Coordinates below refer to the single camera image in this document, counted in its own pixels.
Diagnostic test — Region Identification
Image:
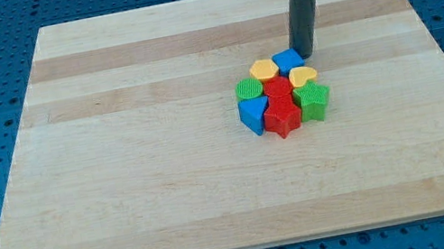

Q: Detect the blue triangle block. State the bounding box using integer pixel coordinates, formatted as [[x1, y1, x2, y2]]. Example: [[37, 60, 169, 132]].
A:
[[238, 96, 268, 136]]

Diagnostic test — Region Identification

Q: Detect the green cylinder block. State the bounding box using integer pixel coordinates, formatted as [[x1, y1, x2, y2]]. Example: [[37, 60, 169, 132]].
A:
[[235, 78, 264, 102]]

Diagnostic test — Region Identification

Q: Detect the red star block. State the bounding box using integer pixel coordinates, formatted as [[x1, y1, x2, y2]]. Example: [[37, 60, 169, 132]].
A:
[[264, 94, 302, 139]]

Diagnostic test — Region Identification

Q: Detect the red cylinder block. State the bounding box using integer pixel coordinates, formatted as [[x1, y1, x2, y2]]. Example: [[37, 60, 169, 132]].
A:
[[263, 76, 293, 98]]

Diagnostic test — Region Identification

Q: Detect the yellow hexagon block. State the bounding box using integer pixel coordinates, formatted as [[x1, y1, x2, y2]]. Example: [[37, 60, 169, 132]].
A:
[[248, 59, 280, 83]]

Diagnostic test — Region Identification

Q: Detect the yellow heart block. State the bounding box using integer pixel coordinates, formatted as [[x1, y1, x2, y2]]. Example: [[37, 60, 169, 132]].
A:
[[288, 66, 319, 88]]

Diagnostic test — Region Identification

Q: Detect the blue cube block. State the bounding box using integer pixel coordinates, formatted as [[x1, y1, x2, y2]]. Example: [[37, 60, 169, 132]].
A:
[[272, 48, 305, 78]]

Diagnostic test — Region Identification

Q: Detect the light wooden board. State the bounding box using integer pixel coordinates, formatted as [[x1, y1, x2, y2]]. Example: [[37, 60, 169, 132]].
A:
[[0, 0, 444, 249]]

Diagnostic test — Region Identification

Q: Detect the green star block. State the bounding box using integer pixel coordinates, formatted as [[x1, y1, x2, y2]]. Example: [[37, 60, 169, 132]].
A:
[[292, 80, 330, 122]]

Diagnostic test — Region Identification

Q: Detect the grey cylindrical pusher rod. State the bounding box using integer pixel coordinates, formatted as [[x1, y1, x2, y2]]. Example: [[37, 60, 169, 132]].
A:
[[288, 0, 317, 60]]

